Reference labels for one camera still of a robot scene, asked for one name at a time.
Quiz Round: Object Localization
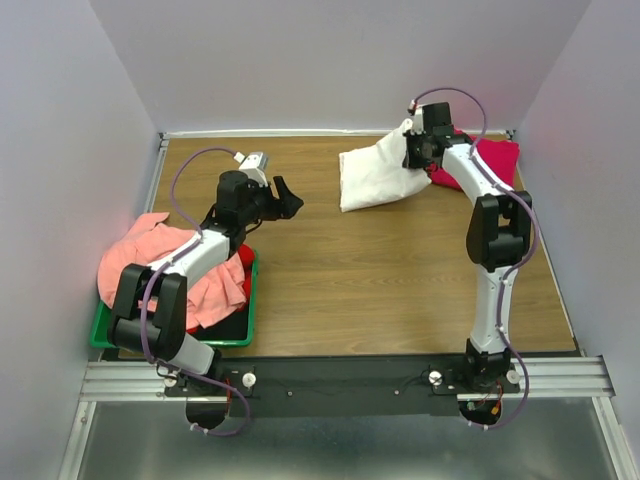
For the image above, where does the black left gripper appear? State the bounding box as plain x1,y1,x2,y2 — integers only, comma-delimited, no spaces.
240,176,304,226

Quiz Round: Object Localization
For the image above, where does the white printed t-shirt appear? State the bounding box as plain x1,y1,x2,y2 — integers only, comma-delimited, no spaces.
339,119,431,213

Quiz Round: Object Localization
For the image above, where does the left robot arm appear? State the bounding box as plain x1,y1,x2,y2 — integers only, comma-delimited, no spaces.
107,170,304,395

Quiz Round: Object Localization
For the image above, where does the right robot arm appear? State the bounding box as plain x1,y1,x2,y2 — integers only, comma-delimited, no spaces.
403,102,536,392

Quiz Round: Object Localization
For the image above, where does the red t-shirt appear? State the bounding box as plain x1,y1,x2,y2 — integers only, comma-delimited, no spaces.
186,245,256,333

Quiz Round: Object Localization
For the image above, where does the folded magenta t-shirt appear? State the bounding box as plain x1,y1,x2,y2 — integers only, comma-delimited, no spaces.
430,139,520,191

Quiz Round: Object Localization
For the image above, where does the salmon pink t-shirt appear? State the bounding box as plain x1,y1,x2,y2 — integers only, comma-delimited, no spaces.
97,212,250,333

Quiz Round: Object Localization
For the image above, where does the green plastic bin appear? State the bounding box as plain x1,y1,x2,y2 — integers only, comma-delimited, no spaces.
89,251,253,350

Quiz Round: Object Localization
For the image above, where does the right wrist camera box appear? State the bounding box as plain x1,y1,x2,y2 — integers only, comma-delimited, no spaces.
403,103,426,135

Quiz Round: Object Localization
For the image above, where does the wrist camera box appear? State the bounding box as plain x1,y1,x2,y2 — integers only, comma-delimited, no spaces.
403,103,426,135
238,152,269,187

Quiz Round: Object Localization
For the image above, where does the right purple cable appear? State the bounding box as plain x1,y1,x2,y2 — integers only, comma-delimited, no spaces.
409,87,539,361

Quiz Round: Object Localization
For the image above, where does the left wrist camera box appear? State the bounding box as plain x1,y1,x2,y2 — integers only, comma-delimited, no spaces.
238,152,269,187

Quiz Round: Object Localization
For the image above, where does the aluminium table edge rail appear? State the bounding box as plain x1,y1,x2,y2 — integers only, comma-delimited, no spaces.
142,132,170,213

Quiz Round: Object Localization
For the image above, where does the aluminium front frame rail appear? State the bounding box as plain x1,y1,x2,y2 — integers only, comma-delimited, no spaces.
80,362,226,403

